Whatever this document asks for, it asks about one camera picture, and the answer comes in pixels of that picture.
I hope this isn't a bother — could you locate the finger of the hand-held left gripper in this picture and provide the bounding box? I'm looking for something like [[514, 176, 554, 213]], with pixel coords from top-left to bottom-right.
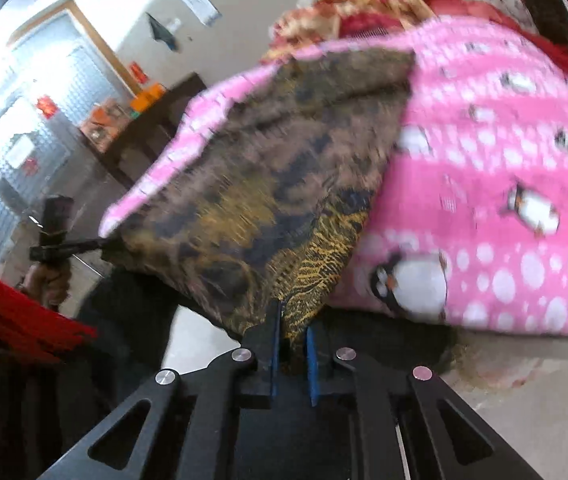
[[66, 237, 112, 257]]

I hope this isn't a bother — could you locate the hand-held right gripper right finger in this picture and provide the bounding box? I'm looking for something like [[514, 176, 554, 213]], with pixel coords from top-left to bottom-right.
[[305, 322, 547, 480]]

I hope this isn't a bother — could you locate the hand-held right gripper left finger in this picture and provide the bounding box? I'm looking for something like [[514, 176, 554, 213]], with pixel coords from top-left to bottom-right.
[[38, 299, 283, 480]]

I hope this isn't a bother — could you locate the brown floral shirt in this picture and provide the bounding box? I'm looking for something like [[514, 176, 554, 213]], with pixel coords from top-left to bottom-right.
[[101, 49, 417, 346]]

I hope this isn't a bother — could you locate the person's left hand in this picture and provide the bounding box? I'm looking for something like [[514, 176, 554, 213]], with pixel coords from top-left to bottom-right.
[[20, 260, 72, 311]]

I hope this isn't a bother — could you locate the person's red clothing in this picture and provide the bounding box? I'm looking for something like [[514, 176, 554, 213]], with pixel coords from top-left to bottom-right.
[[0, 257, 98, 363]]

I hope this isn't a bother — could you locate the glass door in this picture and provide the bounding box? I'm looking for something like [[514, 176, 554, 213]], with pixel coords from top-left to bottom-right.
[[0, 2, 137, 281]]

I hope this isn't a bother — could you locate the dark wooden table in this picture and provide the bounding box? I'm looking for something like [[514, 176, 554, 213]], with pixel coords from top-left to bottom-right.
[[80, 72, 208, 191]]

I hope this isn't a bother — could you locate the orange box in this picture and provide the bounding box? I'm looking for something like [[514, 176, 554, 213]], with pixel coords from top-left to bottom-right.
[[130, 85, 167, 113]]

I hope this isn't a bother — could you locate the pink penguin blanket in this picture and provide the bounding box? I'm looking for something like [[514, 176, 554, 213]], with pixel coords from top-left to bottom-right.
[[98, 15, 568, 338]]

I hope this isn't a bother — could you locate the red and cream floral quilt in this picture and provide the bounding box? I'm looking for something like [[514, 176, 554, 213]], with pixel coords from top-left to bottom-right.
[[261, 0, 568, 86]]

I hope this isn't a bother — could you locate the dark cloth on wall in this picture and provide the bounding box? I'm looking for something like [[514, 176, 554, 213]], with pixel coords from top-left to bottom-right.
[[146, 12, 181, 52]]

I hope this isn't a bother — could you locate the white wall paper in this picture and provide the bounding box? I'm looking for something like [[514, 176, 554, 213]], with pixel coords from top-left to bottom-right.
[[171, 0, 222, 28]]

